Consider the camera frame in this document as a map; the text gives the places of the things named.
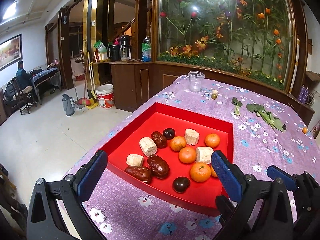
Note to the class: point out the red rectangular tray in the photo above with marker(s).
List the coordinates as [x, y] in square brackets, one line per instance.
[199, 197]

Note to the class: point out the small green vegetable stalk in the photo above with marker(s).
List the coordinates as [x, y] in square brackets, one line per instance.
[237, 104]

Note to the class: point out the steel thermos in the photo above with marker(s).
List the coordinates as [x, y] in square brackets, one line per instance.
[125, 48]

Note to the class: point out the green water bottle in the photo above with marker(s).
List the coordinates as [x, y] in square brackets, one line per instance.
[146, 49]

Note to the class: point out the framed wall painting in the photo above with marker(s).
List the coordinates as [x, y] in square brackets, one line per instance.
[11, 51]

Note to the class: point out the large leafy green vegetable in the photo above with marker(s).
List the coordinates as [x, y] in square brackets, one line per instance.
[267, 116]

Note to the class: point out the purple floral tablecloth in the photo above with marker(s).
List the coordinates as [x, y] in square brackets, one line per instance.
[118, 210]

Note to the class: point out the orange tangerine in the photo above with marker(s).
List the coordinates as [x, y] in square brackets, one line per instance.
[200, 172]

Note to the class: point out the clear plastic cup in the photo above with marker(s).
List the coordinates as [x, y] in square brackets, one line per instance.
[195, 80]

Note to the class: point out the beige corn cake piece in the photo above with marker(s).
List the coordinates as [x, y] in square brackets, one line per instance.
[203, 155]

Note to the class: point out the large red date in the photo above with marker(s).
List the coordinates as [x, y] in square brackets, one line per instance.
[159, 167]

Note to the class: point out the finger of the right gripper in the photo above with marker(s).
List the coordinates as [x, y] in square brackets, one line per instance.
[289, 181]

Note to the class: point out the wooden cabinet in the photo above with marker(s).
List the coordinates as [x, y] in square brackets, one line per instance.
[134, 83]

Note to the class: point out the broom with dustpan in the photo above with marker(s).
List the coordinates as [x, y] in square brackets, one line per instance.
[89, 100]

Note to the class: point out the white plastic bucket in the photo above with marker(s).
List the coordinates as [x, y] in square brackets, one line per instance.
[105, 96]

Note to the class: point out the grey floor thermos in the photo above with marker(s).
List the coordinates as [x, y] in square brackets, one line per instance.
[68, 105]

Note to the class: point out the seated person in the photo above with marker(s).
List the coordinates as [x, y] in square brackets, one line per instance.
[23, 78]

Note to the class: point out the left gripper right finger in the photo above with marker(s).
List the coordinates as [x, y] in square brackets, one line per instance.
[231, 177]

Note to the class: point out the flower mural glass panel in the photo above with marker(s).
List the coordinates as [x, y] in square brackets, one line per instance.
[250, 38]

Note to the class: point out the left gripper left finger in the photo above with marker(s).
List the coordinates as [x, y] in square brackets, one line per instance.
[88, 176]

